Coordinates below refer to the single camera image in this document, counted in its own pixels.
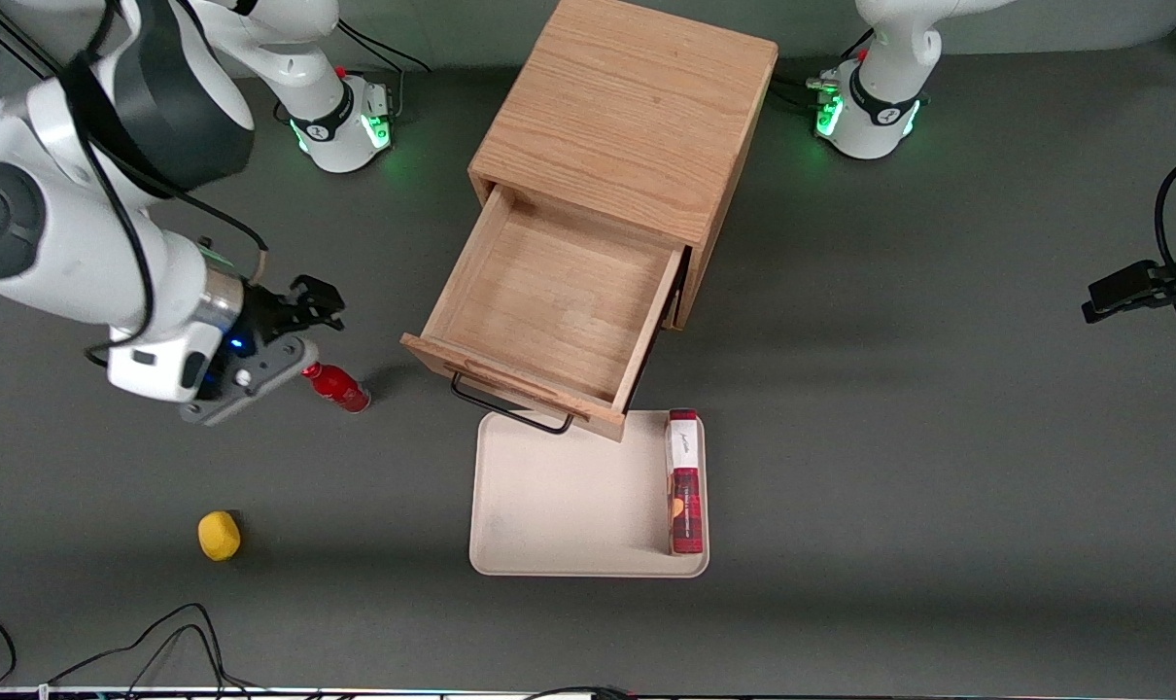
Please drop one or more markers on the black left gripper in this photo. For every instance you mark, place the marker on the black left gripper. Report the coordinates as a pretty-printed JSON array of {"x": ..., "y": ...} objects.
[{"x": 1171, "y": 283}]

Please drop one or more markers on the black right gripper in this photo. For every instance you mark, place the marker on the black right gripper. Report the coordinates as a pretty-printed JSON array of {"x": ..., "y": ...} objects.
[{"x": 265, "y": 313}]

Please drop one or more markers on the wooden drawer with notch above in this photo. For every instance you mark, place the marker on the wooden drawer with notch above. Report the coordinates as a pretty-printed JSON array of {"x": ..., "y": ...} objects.
[{"x": 559, "y": 301}]

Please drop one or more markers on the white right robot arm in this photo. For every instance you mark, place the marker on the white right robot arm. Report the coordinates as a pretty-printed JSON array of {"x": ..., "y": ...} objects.
[{"x": 73, "y": 262}]

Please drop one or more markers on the wooden two-drawer cabinet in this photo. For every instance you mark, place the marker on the wooden two-drawer cabinet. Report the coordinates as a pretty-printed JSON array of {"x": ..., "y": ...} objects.
[{"x": 637, "y": 107}]

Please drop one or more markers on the red bottle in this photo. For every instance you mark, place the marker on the red bottle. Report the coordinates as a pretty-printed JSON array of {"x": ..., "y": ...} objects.
[{"x": 340, "y": 387}]

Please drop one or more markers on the yellow lemon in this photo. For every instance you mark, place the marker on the yellow lemon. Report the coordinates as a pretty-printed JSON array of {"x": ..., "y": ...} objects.
[{"x": 219, "y": 537}]

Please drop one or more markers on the beige plastic tray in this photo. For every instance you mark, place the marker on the beige plastic tray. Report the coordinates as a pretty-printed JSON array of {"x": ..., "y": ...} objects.
[{"x": 569, "y": 506}]

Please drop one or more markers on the red cookie box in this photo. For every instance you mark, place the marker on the red cookie box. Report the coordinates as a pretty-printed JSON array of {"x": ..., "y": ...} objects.
[{"x": 686, "y": 506}]

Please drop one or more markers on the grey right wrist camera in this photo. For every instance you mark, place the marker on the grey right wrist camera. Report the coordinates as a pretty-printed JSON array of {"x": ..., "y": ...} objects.
[{"x": 258, "y": 384}]

